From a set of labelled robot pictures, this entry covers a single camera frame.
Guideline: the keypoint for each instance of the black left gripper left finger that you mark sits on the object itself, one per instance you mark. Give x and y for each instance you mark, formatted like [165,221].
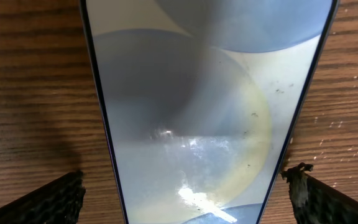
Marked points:
[58,202]

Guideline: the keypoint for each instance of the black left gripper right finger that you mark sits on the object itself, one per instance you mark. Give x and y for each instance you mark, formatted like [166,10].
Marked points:
[314,202]

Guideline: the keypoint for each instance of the Samsung Galaxy smartphone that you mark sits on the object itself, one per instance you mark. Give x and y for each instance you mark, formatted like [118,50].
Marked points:
[199,99]

